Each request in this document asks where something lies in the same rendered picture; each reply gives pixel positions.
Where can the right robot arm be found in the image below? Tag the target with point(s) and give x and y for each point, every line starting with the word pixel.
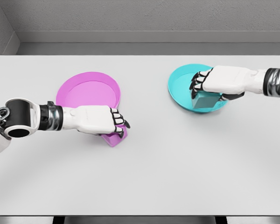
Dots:
pixel 268 81

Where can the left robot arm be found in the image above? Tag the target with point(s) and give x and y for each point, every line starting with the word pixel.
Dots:
pixel 25 119

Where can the teal block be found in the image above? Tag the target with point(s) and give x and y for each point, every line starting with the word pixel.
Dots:
pixel 204 100

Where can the pink block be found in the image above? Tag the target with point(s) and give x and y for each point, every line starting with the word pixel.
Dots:
pixel 113 140

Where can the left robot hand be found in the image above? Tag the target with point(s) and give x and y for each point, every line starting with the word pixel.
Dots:
pixel 95 119

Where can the cyan plate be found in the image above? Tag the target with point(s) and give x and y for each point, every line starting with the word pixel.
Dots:
pixel 179 84

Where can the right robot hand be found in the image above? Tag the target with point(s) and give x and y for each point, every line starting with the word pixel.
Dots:
pixel 224 79

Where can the pink plate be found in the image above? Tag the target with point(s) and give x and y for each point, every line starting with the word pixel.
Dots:
pixel 93 91

